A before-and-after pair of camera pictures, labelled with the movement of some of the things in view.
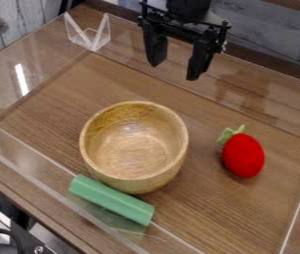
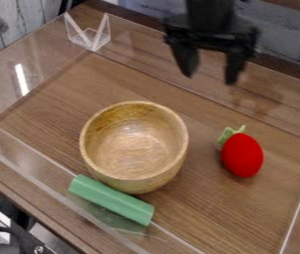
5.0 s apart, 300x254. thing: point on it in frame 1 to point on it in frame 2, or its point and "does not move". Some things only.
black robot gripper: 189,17 to 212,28
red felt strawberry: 242,154 does not move
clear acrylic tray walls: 111,157 does not move
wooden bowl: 133,145 does not move
